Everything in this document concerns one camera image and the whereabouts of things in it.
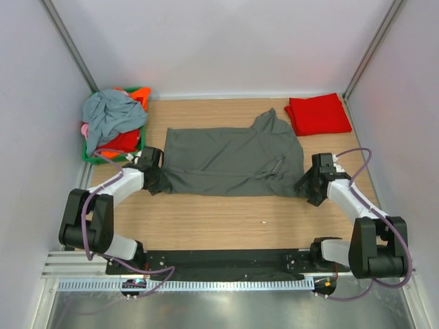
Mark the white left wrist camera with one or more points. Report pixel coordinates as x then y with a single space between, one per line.
133 158

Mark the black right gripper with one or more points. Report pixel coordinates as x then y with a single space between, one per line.
315 199

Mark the orange t shirt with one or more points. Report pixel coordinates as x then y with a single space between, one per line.
140 95

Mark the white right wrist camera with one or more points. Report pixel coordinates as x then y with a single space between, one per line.
339 168

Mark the red t shirt in basket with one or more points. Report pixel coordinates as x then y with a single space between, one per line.
125 142

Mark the slotted white cable duct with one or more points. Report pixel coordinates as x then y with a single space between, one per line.
139 285

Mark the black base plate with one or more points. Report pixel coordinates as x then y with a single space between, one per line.
252 265

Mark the folded red t shirt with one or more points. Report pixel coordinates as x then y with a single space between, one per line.
323 114

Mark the light blue t shirt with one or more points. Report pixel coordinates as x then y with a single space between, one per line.
109 113

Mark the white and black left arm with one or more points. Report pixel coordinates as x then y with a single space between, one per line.
89 215

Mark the pink garment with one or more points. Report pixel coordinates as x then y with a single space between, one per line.
84 130

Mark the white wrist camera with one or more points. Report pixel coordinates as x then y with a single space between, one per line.
339 168
133 158

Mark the green plastic basket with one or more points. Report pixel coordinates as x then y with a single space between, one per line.
111 153

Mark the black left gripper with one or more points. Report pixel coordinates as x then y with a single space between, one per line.
162 184

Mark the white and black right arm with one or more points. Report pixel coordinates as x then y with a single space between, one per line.
378 247

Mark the dark grey t shirt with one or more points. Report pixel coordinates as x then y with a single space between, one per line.
264 159

